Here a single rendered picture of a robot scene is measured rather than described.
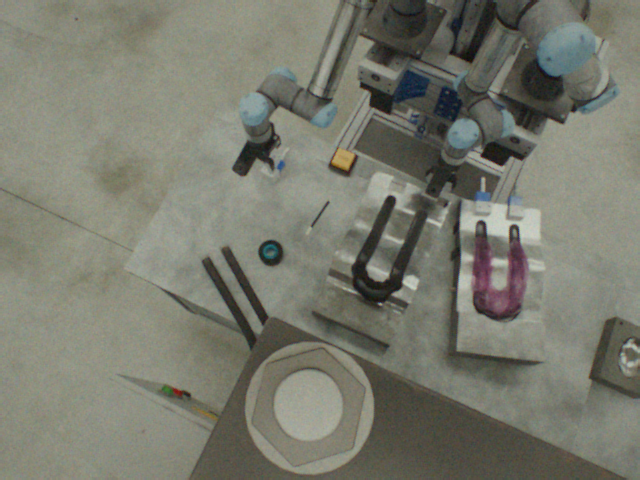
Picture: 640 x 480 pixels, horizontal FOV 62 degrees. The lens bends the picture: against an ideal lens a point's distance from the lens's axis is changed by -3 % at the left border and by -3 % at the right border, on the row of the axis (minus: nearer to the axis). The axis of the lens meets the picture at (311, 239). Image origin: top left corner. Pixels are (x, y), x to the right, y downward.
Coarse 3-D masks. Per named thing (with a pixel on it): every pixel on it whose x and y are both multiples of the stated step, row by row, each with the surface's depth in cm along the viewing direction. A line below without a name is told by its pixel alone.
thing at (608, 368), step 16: (608, 320) 168; (624, 320) 163; (608, 336) 163; (624, 336) 161; (608, 352) 160; (624, 352) 162; (592, 368) 164; (608, 368) 158; (624, 368) 160; (608, 384) 160; (624, 384) 157
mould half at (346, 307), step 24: (384, 192) 175; (408, 192) 175; (360, 216) 173; (408, 216) 173; (432, 216) 172; (360, 240) 169; (384, 240) 170; (432, 240) 170; (336, 264) 163; (384, 264) 164; (408, 264) 166; (336, 288) 169; (408, 288) 160; (312, 312) 169; (336, 312) 166; (360, 312) 166; (384, 312) 166; (384, 336) 164
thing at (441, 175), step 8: (440, 160) 165; (440, 168) 164; (448, 168) 164; (432, 176) 165; (440, 176) 165; (448, 176) 164; (432, 184) 166; (440, 184) 165; (432, 192) 166; (440, 192) 166
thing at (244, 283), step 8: (224, 248) 176; (224, 256) 176; (232, 256) 175; (232, 264) 173; (240, 272) 171; (240, 280) 170; (248, 280) 170; (248, 288) 168; (248, 296) 167; (256, 296) 167; (256, 304) 165; (256, 312) 164; (264, 312) 164; (264, 320) 162
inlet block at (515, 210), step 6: (516, 186) 178; (516, 192) 177; (510, 198) 176; (516, 198) 176; (522, 198) 176; (510, 204) 175; (516, 204) 175; (510, 210) 173; (516, 210) 173; (522, 210) 173; (510, 216) 174; (516, 216) 173; (522, 216) 173
